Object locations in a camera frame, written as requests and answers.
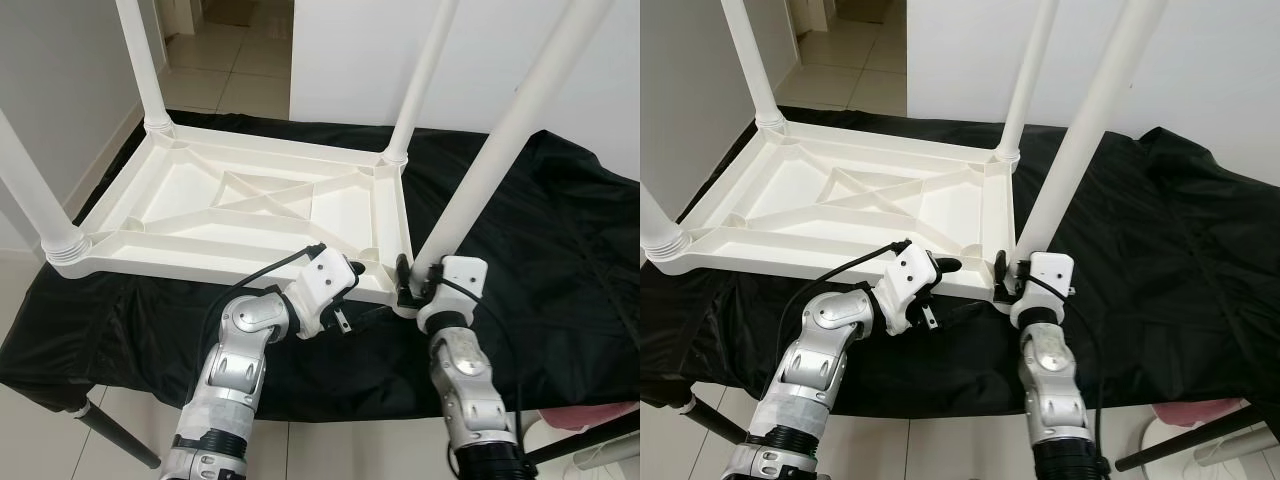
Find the white plastic table leg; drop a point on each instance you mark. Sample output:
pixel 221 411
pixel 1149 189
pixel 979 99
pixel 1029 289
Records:
pixel 420 80
pixel 510 130
pixel 655 225
pixel 1025 80
pixel 140 60
pixel 1090 130
pixel 755 60
pixel 35 200

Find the black shiny table cloth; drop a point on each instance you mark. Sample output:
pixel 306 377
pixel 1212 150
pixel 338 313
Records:
pixel 560 320
pixel 1180 320

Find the pink cloth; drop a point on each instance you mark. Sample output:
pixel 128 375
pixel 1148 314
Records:
pixel 585 412
pixel 1195 410

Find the white plastic children table top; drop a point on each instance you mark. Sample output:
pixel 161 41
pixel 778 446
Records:
pixel 940 205
pixel 340 210

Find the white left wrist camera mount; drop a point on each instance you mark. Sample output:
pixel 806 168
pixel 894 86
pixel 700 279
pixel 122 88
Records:
pixel 915 280
pixel 325 285

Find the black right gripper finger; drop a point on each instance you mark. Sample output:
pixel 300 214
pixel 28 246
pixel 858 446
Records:
pixel 1000 268
pixel 403 275

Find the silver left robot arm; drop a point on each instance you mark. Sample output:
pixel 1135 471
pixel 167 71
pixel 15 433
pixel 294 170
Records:
pixel 235 370
pixel 820 370

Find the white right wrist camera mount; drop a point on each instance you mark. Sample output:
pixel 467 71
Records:
pixel 462 280
pixel 1048 278

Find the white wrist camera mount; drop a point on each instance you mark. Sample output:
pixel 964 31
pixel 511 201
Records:
pixel 462 280
pixel 325 285
pixel 1048 278
pixel 915 280

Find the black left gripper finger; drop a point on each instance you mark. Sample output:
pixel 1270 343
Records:
pixel 960 312
pixel 375 315
pixel 355 270
pixel 945 265

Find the black metal table leg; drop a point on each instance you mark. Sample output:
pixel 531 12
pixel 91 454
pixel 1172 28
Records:
pixel 1195 440
pixel 115 435
pixel 585 435
pixel 710 415

